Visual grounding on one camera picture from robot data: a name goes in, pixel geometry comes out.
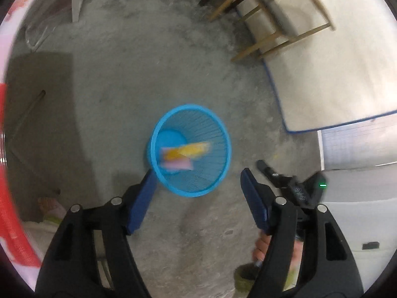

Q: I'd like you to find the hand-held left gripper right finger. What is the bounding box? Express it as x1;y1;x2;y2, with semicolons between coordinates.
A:
240;168;365;298

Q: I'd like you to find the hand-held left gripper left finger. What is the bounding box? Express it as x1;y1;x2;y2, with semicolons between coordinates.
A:
34;169;157;298

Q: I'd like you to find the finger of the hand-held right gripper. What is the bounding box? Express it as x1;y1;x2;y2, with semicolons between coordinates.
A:
257;160;281;189

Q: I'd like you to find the blue plastic wastebasket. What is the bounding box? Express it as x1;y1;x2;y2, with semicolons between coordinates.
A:
146;104;232;197

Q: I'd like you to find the pink packet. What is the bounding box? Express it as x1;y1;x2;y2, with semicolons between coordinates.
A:
160;157;194;173

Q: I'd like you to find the yellow snack packet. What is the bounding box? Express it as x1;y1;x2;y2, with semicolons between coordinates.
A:
163;141;213;162

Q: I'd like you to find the person's right hand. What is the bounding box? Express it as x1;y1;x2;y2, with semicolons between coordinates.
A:
253;233;270;264

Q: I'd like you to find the green slipper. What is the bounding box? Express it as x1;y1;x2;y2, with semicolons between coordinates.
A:
233;263;295;294
37;195;67;225

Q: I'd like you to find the white mattress blue trim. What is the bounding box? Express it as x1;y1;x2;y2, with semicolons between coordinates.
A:
236;0;397;134

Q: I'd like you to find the wooden chair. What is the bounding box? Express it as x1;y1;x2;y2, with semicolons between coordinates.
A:
208;0;337;63

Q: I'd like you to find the clear plastic bag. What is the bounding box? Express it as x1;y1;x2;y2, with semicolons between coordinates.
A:
25;15;63;52

